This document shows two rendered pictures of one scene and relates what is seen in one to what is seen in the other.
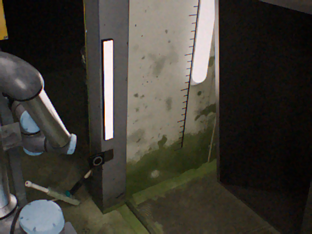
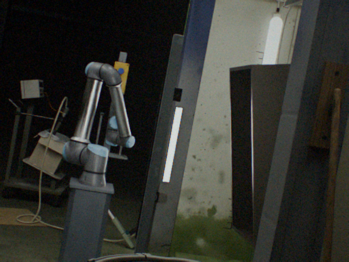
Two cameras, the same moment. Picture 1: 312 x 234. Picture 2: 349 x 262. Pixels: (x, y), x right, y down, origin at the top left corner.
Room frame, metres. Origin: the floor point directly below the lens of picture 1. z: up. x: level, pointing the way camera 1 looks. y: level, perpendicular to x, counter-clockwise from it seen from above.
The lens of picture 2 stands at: (-2.52, -2.00, 1.33)
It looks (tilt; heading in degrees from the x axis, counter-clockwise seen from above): 3 degrees down; 28
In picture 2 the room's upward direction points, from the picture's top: 10 degrees clockwise
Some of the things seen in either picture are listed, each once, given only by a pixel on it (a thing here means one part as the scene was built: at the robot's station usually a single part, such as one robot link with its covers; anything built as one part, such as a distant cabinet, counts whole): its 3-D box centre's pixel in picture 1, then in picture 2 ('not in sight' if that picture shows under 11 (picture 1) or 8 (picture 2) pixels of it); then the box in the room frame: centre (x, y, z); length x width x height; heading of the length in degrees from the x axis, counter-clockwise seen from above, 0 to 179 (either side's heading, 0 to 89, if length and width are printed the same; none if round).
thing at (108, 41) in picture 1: (108, 92); (172, 144); (1.77, 0.28, 0.96); 0.06 x 0.02 x 0.63; 127
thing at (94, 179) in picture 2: not in sight; (93, 177); (0.89, 0.39, 0.69); 0.19 x 0.19 x 0.10
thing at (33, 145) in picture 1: (35, 139); (113, 137); (1.27, 0.53, 0.96); 0.12 x 0.09 x 0.12; 87
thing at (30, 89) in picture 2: not in sight; (40, 140); (2.44, 2.22, 0.64); 0.73 x 0.50 x 1.27; 120
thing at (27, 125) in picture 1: (29, 117); (115, 122); (1.28, 0.54, 1.07); 0.12 x 0.09 x 0.10; 37
